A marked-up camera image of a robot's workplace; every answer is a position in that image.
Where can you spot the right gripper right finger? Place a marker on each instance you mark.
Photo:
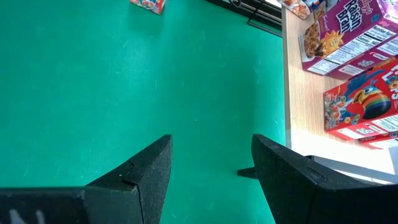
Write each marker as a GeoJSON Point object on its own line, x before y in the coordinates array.
{"type": "Point", "coordinates": [295, 193]}

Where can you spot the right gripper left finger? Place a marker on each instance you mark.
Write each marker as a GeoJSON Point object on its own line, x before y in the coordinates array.
{"type": "Point", "coordinates": [124, 199]}

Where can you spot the Froot Loops cereal box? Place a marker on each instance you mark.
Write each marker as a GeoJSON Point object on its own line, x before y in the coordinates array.
{"type": "Point", "coordinates": [382, 141]}
{"type": "Point", "coordinates": [357, 105]}
{"type": "Point", "coordinates": [149, 5]}

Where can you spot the Frosted Flakes cereal box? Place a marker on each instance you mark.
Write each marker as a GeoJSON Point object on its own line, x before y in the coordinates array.
{"type": "Point", "coordinates": [293, 7]}

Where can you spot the wooden shelf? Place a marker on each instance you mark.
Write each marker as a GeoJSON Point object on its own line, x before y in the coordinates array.
{"type": "Point", "coordinates": [304, 102]}

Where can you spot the green table mat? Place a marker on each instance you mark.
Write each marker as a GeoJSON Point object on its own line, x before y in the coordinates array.
{"type": "Point", "coordinates": [93, 93]}

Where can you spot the black table frame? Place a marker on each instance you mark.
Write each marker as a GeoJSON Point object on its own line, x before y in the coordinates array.
{"type": "Point", "coordinates": [264, 14]}

